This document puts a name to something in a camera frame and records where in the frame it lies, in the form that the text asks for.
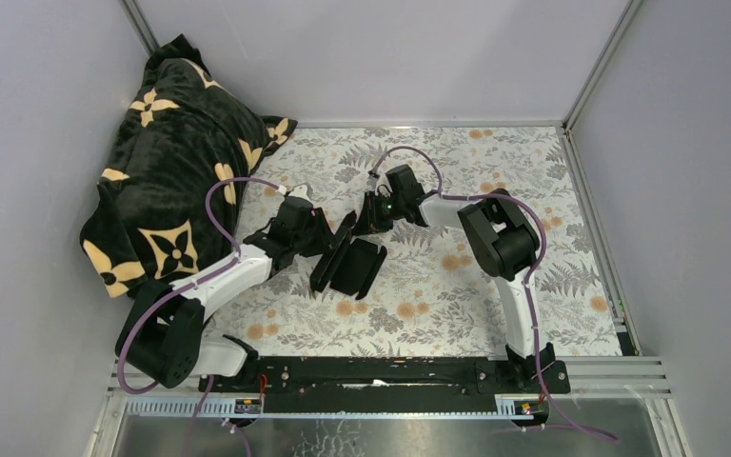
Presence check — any black paper box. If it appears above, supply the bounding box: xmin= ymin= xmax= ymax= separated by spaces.
xmin=309 ymin=211 xmax=387 ymax=300

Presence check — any black floral blanket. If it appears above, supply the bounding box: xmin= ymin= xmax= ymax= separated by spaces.
xmin=80 ymin=35 xmax=297 ymax=298

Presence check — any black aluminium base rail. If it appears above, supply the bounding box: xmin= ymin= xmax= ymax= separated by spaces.
xmin=110 ymin=354 xmax=672 ymax=418

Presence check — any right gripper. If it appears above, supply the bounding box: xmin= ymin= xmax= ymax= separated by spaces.
xmin=351 ymin=191 xmax=405 ymax=237

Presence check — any floral tablecloth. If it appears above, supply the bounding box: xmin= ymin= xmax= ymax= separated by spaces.
xmin=204 ymin=127 xmax=622 ymax=357

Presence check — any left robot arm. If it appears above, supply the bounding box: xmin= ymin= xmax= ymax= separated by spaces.
xmin=115 ymin=185 xmax=332 ymax=391

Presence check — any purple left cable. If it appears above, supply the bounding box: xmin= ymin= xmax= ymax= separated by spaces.
xmin=113 ymin=175 xmax=304 ymax=395

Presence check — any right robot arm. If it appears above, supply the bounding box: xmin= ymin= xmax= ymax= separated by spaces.
xmin=352 ymin=165 xmax=546 ymax=392

